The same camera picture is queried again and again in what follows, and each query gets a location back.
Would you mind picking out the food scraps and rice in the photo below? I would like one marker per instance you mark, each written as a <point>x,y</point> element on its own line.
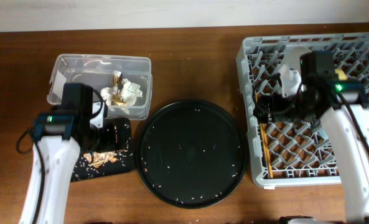
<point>96,159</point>

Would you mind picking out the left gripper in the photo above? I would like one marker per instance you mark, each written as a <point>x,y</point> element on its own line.
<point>110,143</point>

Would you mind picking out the wooden chopstick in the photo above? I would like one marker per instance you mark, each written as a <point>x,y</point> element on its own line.
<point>264,161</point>
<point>265,149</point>

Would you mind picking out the round black tray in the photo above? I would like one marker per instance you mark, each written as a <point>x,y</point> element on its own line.
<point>191,154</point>

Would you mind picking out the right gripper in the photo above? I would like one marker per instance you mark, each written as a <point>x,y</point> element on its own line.
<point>277,111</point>

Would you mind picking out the grey plate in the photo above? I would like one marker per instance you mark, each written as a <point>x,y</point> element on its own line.
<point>292,59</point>

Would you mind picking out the white napkin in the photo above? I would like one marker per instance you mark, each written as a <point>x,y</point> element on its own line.
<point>128,94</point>
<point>106,94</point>

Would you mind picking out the clear plastic bin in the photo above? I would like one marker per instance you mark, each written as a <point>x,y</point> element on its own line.
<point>97,71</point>

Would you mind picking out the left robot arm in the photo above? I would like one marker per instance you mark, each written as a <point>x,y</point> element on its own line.
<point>75,130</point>

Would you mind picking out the grey dishwasher rack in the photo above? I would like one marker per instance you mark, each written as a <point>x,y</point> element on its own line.
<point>300,152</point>

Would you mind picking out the gold foil wrapper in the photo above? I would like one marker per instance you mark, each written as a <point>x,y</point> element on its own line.
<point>118,83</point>

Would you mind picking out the yellow bowl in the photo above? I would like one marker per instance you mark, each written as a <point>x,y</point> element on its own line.
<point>341,74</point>

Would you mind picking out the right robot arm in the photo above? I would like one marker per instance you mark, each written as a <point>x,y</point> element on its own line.
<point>317,90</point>

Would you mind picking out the black rectangular tray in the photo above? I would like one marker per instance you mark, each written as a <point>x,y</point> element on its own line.
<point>125,156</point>

